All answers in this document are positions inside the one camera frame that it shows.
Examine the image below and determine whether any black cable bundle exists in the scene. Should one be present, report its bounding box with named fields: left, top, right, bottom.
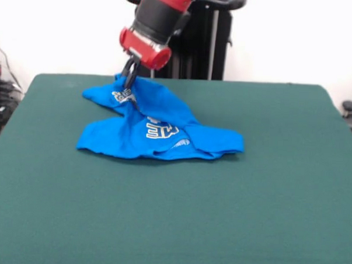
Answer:
left=0, top=36, right=27, bottom=139

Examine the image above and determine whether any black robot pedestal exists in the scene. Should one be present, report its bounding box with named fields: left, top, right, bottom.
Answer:
left=120, top=0, right=247, bottom=82

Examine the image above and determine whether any blue printed t-shirt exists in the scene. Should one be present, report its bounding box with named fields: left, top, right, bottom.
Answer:
left=75, top=71, right=248, bottom=165

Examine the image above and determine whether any dark green table cloth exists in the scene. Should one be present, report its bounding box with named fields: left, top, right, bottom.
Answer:
left=0, top=70, right=352, bottom=264

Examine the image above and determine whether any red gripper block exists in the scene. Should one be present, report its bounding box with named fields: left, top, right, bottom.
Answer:
left=117, top=26, right=173, bottom=90

